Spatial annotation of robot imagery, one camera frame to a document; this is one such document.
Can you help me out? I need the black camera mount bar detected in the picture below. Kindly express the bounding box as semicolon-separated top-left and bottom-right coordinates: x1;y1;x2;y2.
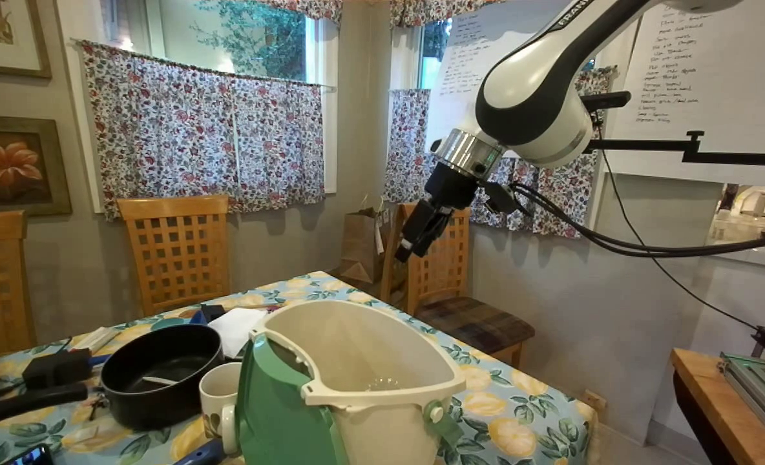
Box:
585;128;765;168

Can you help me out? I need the lemon print tablecloth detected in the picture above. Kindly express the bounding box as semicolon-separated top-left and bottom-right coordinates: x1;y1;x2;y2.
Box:
0;269;596;465

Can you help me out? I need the white mug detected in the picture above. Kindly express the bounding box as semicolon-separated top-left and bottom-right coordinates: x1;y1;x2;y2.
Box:
196;358;245;458

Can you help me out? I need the black flat device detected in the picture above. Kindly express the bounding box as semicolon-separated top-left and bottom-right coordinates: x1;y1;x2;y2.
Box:
0;383;94;433

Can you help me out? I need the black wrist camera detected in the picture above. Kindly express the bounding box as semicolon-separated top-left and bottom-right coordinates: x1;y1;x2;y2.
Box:
481;177;524;216

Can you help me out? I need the framed flower painting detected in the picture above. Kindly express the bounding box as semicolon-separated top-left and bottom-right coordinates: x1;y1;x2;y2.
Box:
0;113;76;219

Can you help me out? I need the black cooking pan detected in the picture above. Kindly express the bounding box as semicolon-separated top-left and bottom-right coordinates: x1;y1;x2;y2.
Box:
99;322;226;433

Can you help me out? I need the thin black cable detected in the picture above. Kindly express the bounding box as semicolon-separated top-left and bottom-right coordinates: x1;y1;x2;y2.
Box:
601;150;765;350

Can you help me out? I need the plaid seat cushion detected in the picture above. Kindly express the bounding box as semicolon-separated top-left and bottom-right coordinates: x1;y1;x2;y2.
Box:
429;295;539;354

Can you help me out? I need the white paper stack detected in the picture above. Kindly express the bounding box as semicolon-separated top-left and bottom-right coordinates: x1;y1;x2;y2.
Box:
64;322;130;356

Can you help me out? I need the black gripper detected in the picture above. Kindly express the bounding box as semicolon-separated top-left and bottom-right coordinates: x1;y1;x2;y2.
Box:
393;159;483;265

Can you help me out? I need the black mounted rod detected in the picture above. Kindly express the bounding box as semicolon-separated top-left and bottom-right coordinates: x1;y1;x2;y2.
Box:
581;87;633;113

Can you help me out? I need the whiteboard with writing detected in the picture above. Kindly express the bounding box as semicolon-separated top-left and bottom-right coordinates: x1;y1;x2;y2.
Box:
588;0;765;189

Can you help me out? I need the floral cafe curtain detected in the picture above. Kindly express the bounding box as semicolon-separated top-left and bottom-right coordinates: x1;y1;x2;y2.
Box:
382;64;616;242
76;35;328;216

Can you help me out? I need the dark blue object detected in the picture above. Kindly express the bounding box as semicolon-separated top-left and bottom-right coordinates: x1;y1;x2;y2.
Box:
189;301;229;327

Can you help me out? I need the framed beige picture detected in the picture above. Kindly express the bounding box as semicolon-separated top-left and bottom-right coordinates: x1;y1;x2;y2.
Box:
0;0;55;82

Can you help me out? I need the black pouch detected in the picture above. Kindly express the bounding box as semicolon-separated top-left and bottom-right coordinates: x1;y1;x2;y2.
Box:
21;347;97;392

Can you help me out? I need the wooden workbench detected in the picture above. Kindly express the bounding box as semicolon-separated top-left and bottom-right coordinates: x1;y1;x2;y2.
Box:
669;347;765;465

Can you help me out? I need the floral curtain valance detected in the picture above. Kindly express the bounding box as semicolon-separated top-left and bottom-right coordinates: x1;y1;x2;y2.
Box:
257;0;346;21
391;0;508;30

